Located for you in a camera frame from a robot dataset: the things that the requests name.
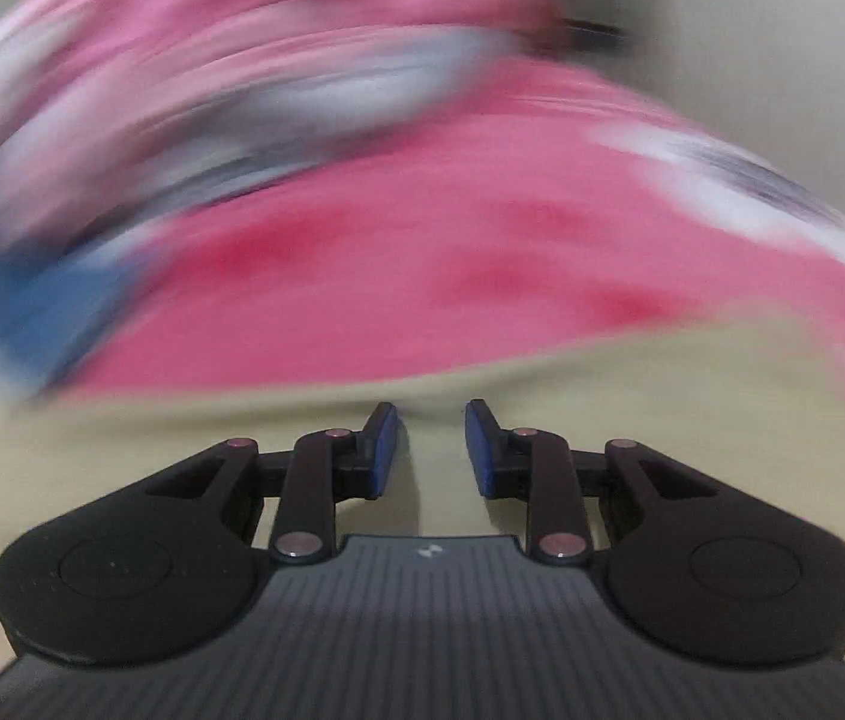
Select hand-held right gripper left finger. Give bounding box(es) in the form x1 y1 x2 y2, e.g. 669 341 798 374
145 401 402 565

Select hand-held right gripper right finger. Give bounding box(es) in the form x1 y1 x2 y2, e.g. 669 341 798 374
465 399 700 565

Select beige pants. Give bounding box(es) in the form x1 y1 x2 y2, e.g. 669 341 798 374
0 311 845 698

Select mid blue denim garment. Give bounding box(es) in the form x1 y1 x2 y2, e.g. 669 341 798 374
0 247 139 391

